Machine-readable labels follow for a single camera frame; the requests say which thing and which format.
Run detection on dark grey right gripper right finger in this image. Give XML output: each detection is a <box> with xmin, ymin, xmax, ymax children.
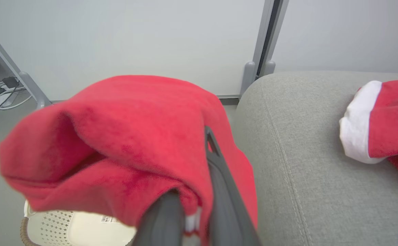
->
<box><xmin>204</xmin><ymin>126</ymin><xmax>261</xmax><ymax>246</ymax></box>

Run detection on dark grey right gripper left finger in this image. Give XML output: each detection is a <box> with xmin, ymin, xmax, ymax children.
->
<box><xmin>132</xmin><ymin>190</ymin><xmax>186</xmax><ymax>246</ymax></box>

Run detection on red fleece garment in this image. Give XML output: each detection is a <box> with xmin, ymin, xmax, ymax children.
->
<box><xmin>0</xmin><ymin>75</ymin><xmax>258</xmax><ymax>246</ymax></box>

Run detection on grey fabric sofa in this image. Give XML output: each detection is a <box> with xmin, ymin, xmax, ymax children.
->
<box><xmin>231</xmin><ymin>71</ymin><xmax>398</xmax><ymax>246</ymax></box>

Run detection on beige laundry basket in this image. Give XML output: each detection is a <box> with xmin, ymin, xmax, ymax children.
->
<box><xmin>20</xmin><ymin>200</ymin><xmax>138</xmax><ymax>246</ymax></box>

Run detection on grey table leg with caster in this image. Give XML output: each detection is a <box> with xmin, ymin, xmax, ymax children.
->
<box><xmin>0</xmin><ymin>18</ymin><xmax>52</xmax><ymax>109</ymax></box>

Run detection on black power adapter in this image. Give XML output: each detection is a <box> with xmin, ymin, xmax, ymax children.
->
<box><xmin>2</xmin><ymin>77</ymin><xmax>19</xmax><ymax>90</ymax></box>

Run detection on grey partition frame post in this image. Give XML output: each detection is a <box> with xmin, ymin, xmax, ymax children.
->
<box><xmin>240</xmin><ymin>0</ymin><xmax>290</xmax><ymax>97</ymax></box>

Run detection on power strip with cables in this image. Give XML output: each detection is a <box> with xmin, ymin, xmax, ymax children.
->
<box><xmin>0</xmin><ymin>80</ymin><xmax>32</xmax><ymax>111</ymax></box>

